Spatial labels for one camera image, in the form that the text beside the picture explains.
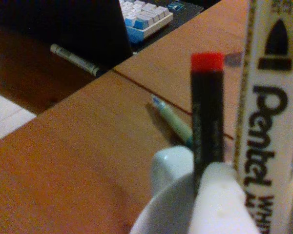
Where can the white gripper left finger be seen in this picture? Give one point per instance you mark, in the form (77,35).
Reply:
(222,202)

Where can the white Pentel marker black cap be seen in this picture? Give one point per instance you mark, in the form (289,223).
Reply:
(271,122)

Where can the black pen red end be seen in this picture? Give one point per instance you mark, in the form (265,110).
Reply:
(207,109)

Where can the teal transparent pen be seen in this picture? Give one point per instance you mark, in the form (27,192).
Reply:
(173,119)

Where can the black desk mat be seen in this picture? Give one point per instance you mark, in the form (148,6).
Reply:
(190,9)

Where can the white mug green blue pattern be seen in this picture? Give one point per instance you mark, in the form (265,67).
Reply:
(166,175)

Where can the white blue keyboard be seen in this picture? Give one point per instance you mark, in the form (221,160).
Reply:
(146,17)

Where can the white marker dark cap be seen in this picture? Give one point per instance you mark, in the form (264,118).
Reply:
(75,59)

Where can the white paper sheet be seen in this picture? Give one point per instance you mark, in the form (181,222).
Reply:
(7,117)

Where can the black flat panel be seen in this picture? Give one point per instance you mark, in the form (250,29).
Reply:
(63,24)

